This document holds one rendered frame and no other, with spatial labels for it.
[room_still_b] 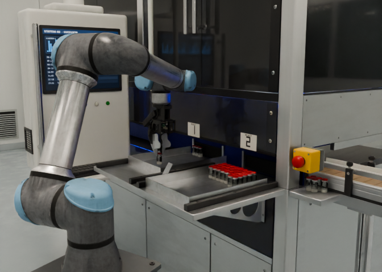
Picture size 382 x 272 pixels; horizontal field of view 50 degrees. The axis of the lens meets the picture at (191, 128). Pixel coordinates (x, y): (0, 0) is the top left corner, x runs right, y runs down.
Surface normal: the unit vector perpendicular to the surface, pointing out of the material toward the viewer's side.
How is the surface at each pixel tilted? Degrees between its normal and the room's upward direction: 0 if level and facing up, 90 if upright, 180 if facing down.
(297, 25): 90
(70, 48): 66
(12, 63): 90
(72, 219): 90
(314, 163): 90
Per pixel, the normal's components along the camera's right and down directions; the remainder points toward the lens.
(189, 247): -0.80, 0.10
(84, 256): 0.01, -0.14
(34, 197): -0.31, -0.31
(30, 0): 0.60, 0.13
